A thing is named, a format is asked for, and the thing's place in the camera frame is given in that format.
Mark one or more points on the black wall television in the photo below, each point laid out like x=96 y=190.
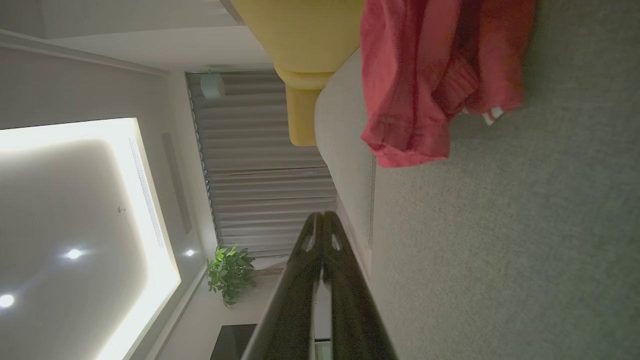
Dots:
x=232 y=345

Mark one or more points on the yellow sofa with grey cushions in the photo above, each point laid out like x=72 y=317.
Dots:
x=500 y=240

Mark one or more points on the round white ceiling device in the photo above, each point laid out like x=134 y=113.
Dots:
x=212 y=86

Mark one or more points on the long white ceiling air vent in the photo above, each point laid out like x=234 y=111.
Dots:
x=147 y=195

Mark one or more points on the green potted tree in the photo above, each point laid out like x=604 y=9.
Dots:
x=230 y=272

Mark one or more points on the grey pleated curtains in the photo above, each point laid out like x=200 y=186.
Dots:
x=260 y=165

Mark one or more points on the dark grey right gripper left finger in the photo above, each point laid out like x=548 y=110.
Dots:
x=290 y=320

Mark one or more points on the red shirt with striped cuffs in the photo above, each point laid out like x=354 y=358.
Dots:
x=410 y=75

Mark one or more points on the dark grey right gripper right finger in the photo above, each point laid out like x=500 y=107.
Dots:
x=355 y=320

